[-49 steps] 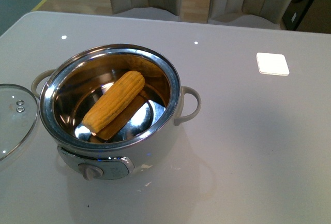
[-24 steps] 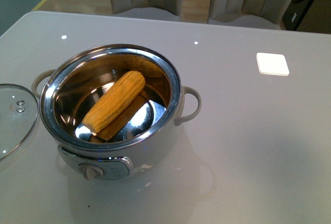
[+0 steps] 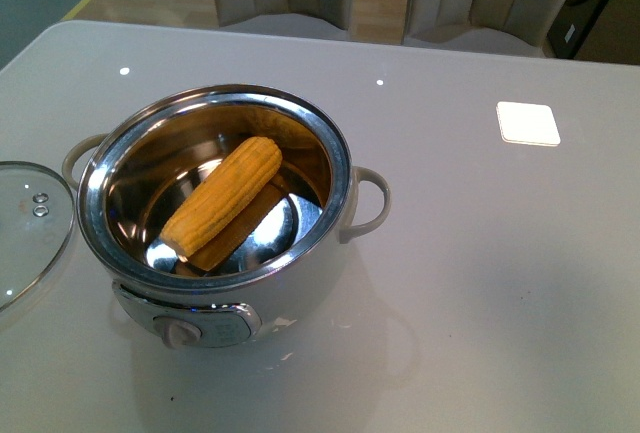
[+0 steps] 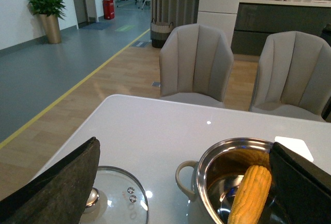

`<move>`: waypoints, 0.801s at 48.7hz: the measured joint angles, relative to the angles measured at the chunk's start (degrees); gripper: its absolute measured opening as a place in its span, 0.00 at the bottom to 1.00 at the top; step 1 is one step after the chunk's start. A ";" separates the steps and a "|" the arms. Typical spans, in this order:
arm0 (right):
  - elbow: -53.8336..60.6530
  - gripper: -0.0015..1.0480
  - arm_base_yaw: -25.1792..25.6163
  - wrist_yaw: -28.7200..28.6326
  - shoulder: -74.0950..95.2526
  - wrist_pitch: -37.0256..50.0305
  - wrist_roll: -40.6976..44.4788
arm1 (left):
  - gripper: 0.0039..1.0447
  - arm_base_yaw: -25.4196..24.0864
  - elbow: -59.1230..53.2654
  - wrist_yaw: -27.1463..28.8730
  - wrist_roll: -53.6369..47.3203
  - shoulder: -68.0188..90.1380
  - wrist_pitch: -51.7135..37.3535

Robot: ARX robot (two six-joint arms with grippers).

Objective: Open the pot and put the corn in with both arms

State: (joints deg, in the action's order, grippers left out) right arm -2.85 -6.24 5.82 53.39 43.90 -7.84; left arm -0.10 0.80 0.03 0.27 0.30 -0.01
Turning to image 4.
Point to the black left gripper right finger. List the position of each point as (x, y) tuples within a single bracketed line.
[(302, 188)]

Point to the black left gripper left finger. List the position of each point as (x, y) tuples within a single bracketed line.
[(60, 193)]

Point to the yellow corn cob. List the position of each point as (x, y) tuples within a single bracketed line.
[(251, 196)]

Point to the glass pot lid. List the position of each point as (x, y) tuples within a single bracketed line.
[(117, 196)]

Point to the white electric cooking pot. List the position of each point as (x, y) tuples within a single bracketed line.
[(212, 182)]

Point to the beige chair right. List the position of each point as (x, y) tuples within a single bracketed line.
[(293, 76)]

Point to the beige chair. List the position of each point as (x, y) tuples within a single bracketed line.
[(293, 76), (195, 65)]

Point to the beige chair left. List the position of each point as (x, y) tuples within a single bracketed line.
[(195, 65)]

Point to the blue floor mat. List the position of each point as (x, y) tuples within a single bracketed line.
[(98, 26)]

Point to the grey kitchen counter cabinet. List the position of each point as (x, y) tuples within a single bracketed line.
[(255, 22)]

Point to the green potted plant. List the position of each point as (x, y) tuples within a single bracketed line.
[(49, 11)]

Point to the woven laundry basket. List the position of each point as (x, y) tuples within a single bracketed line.
[(160, 32)]

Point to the red trash bin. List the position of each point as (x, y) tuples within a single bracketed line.
[(108, 9)]

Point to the black appliance near wall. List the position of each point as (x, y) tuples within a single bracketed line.
[(326, 33)]

